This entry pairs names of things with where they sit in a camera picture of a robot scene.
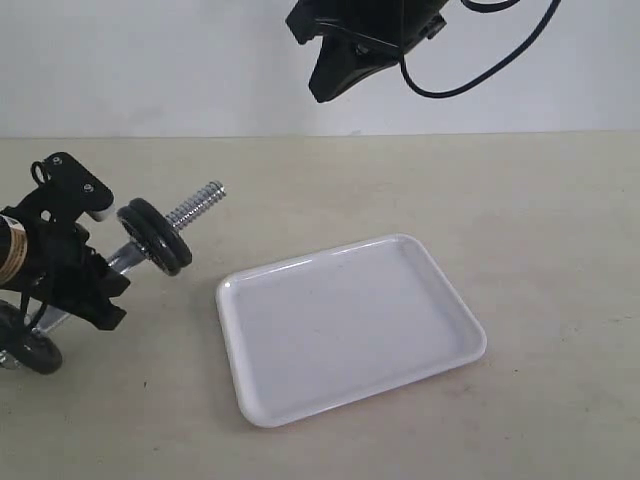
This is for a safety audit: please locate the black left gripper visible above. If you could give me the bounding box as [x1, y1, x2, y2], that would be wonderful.
[14, 217, 131, 331]

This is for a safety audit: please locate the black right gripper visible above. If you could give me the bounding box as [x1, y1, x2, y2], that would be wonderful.
[285, 0, 446, 103]

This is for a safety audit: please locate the chrome threaded dumbbell bar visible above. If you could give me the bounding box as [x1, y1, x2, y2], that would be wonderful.
[1, 181, 226, 370]

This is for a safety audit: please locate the white rectangular plastic tray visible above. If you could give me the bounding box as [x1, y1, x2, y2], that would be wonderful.
[215, 233, 487, 428]

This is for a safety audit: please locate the black weight plate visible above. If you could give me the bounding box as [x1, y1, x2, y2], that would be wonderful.
[118, 198, 193, 276]
[117, 198, 182, 276]
[1, 300, 63, 375]

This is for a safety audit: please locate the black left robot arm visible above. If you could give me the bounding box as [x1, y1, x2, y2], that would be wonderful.
[1, 207, 130, 331]

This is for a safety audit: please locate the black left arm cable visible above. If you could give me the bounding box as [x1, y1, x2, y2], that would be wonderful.
[9, 249, 56, 351]

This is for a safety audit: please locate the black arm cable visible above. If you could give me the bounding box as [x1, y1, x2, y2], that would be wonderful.
[397, 0, 564, 99]
[9, 249, 56, 351]

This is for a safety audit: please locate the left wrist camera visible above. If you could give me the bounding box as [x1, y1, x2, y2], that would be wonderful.
[31, 152, 114, 222]

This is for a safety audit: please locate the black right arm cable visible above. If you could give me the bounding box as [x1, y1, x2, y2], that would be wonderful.
[397, 0, 564, 99]

